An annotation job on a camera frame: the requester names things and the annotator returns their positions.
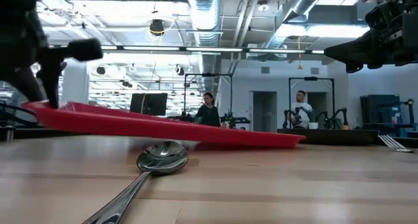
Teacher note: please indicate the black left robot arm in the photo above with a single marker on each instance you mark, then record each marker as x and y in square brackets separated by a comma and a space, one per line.
[19, 2]

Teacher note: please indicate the ribbed silver air duct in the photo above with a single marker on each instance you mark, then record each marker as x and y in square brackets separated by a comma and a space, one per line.
[205, 18]

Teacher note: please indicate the white cup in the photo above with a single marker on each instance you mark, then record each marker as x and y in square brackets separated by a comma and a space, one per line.
[313, 125]

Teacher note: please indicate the shiny dark metal spoon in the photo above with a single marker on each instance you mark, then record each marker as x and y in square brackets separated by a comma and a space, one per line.
[161, 158]

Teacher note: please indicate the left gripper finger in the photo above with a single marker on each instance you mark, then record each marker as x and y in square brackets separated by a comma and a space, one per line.
[45, 70]
[58, 70]

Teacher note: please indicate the short metal post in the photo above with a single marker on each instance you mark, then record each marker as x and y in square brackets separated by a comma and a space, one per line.
[6, 134]

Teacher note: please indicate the red plastic tray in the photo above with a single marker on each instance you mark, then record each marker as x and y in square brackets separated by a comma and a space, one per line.
[147, 126]

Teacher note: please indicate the smooth silver air duct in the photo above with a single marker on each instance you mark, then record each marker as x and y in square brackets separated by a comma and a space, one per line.
[303, 2]

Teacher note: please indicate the dark cabinet with blue panel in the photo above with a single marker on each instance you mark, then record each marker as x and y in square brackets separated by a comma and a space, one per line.
[379, 109]

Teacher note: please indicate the long ceiling light strip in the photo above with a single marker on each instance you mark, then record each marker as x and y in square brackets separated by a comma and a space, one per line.
[212, 49]

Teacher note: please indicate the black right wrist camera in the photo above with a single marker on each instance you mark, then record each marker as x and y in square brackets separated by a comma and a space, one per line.
[383, 16]

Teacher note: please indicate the person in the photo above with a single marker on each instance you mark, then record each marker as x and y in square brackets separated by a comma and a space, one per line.
[302, 111]
[208, 114]

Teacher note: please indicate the black background robot arm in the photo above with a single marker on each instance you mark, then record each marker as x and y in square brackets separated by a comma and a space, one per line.
[290, 118]
[233, 119]
[336, 119]
[186, 118]

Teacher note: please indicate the black background rig frame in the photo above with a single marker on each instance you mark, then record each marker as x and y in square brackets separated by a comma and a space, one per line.
[311, 78]
[209, 74]

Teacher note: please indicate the black computer monitor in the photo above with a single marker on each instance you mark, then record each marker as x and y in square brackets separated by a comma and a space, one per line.
[148, 104]

